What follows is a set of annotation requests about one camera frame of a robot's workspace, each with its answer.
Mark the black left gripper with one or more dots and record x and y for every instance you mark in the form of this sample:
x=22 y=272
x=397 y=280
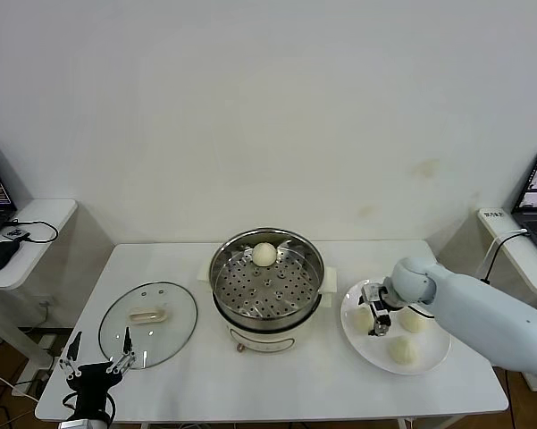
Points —
x=94 y=380

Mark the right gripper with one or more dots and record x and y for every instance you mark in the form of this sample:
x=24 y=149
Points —
x=379 y=297

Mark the white steamed baozi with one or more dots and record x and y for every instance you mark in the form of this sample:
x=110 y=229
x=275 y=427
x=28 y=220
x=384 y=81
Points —
x=402 y=349
x=263 y=254
x=362 y=322
x=414 y=322

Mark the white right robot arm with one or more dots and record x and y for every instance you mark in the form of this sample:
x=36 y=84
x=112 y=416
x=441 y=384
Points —
x=473 y=308

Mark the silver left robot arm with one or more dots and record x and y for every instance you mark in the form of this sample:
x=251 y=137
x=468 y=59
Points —
x=85 y=423

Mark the stainless steel steamer basket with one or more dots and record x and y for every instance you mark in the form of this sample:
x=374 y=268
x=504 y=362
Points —
x=250 y=286

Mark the white round plate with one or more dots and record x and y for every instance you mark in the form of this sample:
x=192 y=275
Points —
x=366 y=353

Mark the cream electric cooking pot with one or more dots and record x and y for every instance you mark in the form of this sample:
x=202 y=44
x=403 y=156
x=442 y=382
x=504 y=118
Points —
x=268 y=342

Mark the white side table rounded corner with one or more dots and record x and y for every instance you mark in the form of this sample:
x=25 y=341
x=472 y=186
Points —
x=40 y=223

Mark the small black usb hub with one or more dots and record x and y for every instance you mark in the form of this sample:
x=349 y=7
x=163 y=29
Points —
x=15 y=233

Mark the white side table with label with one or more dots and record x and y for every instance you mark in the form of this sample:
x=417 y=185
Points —
x=518 y=263

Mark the white label black print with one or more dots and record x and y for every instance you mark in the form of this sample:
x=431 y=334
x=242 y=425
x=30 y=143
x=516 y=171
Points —
x=494 y=214

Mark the white wall socket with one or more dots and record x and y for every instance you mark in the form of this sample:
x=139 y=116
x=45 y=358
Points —
x=44 y=305

